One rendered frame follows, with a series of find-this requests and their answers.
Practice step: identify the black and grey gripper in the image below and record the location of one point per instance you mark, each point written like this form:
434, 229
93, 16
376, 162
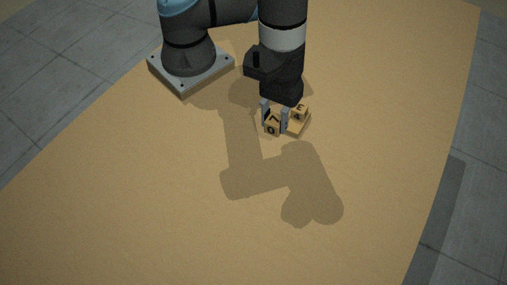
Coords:
282, 62

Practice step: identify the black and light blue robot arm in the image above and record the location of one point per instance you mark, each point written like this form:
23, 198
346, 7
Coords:
186, 50

